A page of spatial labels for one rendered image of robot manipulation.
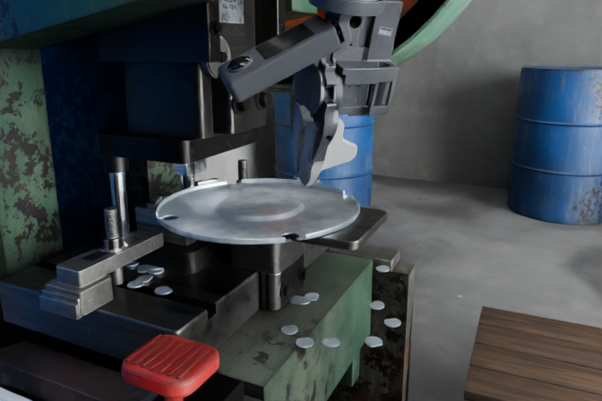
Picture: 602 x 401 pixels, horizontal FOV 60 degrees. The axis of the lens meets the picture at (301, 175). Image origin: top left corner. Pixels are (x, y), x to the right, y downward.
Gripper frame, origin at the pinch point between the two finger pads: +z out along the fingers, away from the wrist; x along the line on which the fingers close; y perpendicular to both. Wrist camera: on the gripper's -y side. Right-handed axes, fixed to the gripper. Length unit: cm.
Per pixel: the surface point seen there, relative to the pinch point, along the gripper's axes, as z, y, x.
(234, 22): -9.6, -1.2, 25.1
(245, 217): 11.7, -3.0, 8.9
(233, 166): 129, 58, 209
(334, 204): 12.7, 11.2, 10.4
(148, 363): 6.1, -18.9, -15.8
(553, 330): 58, 77, 10
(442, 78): 93, 223, 247
